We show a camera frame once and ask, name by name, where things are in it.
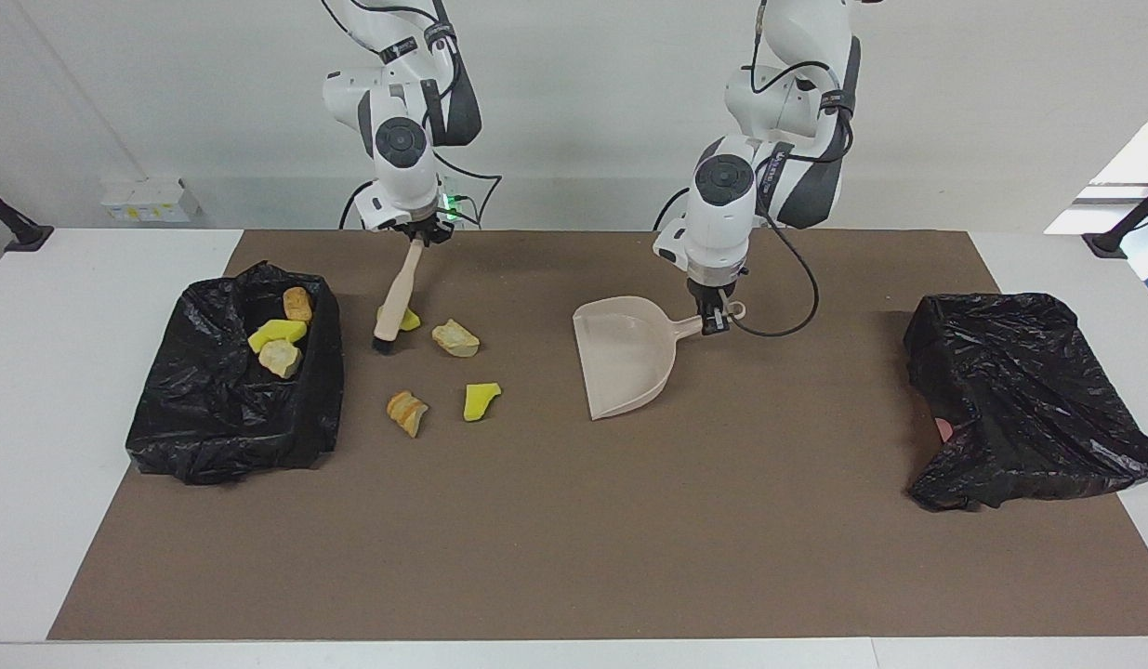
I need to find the pale bread chunk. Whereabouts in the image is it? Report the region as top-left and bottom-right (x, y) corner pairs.
(431, 319), (482, 359)

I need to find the beige plastic dustpan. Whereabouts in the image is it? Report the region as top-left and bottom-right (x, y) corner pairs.
(573, 295), (748, 423)

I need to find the yellow sponge wedge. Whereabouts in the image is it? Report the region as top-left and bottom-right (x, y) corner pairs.
(463, 382), (503, 423)

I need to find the white power outlet box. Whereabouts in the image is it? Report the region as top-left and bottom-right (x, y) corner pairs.
(100, 177), (204, 225)

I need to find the beige hand brush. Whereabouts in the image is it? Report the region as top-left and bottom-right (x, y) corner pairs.
(371, 237), (427, 357)

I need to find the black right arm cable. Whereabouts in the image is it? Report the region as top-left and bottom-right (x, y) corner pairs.
(321, 0), (506, 230)

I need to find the black bag bin, pink spot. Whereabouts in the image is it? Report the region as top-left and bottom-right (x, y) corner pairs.
(904, 292), (1148, 513)

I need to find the striped croissant piece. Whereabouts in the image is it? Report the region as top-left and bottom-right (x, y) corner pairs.
(258, 339), (304, 380)
(386, 390), (430, 439)

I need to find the brown table mat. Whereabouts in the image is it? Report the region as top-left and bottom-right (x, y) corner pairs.
(48, 230), (1148, 641)

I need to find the black stand foot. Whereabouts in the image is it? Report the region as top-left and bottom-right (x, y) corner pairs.
(1082, 181), (1148, 260)
(0, 178), (55, 253)

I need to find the white striped board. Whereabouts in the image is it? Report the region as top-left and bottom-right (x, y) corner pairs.
(1044, 100), (1148, 236)

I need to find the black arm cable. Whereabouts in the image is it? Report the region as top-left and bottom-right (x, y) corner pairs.
(722, 0), (860, 339)
(321, 0), (506, 230)

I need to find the black bag lined bin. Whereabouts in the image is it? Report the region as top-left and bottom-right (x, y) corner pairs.
(125, 260), (346, 487)

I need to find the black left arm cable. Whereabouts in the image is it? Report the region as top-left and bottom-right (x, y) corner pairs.
(722, 0), (860, 339)

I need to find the black base cable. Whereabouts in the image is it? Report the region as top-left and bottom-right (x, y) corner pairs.
(653, 186), (692, 231)
(338, 179), (377, 231)

